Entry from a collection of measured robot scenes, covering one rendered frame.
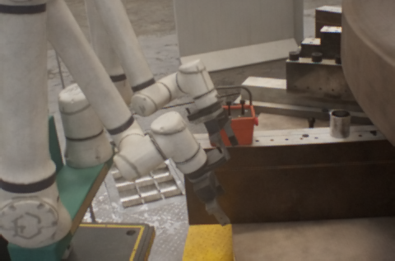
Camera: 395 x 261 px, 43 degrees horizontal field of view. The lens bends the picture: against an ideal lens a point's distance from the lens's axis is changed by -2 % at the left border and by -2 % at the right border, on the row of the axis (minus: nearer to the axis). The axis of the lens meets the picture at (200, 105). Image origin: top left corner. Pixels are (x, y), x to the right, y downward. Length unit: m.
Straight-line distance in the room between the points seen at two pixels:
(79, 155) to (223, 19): 3.31
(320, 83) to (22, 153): 2.10
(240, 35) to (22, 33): 4.10
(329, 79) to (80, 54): 1.92
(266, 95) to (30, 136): 2.20
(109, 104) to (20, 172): 0.31
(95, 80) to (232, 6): 3.75
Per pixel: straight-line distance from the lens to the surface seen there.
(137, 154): 1.34
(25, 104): 1.23
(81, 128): 1.90
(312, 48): 3.10
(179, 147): 1.34
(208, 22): 4.99
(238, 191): 2.15
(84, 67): 1.36
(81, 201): 1.76
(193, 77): 1.74
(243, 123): 2.00
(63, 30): 1.34
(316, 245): 2.13
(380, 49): 1.76
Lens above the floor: 1.64
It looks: 23 degrees down
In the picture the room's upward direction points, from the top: 5 degrees counter-clockwise
